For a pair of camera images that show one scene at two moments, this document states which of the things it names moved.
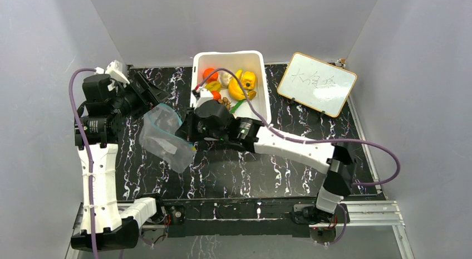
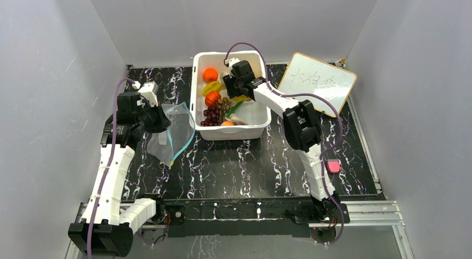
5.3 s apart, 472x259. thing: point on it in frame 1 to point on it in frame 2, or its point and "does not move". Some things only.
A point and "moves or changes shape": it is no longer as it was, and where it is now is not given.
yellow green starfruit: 214,86 does not move
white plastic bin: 252,61 does not move
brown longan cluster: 225,101 does not move
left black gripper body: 123,104 to 151,119
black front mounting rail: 227,218 does not move
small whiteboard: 316,83 does not move
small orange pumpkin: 216,96 does not move
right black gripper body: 188,127 to 231,85
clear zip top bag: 159,141 moves or changes shape
